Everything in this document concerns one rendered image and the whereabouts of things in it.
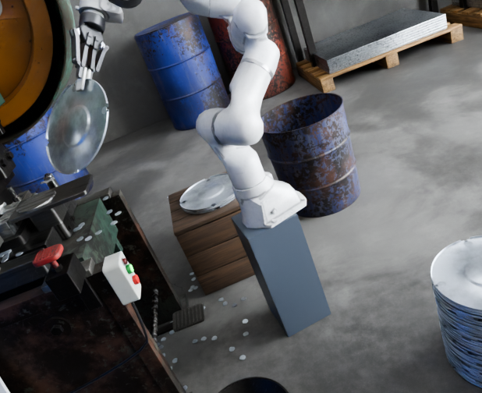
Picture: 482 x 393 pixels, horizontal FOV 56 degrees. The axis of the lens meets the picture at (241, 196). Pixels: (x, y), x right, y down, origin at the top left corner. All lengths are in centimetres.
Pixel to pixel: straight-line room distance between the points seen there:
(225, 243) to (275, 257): 46
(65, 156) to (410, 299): 124
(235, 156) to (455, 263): 69
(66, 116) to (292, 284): 90
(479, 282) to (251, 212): 67
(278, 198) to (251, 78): 38
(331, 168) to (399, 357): 93
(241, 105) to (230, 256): 82
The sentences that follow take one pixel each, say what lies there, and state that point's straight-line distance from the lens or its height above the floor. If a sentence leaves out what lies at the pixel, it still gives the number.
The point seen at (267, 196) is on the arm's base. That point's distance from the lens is 145.
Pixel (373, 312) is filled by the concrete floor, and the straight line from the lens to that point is 173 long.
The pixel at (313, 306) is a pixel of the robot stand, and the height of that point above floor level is 7.
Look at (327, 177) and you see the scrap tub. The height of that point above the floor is 20.
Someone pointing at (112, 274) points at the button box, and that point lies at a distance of 130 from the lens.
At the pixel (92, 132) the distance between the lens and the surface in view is 138.
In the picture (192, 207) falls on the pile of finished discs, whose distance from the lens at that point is 196.
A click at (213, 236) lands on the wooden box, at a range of 190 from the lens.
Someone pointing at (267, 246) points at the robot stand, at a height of 40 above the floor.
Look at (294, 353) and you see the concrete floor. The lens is 168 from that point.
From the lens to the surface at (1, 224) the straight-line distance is 151.
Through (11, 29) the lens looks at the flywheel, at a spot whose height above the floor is 124.
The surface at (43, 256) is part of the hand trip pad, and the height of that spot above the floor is 76.
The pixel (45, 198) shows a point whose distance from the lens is 151.
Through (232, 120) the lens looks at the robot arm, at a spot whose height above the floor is 82.
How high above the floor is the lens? 122
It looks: 27 degrees down
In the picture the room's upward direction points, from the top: 22 degrees counter-clockwise
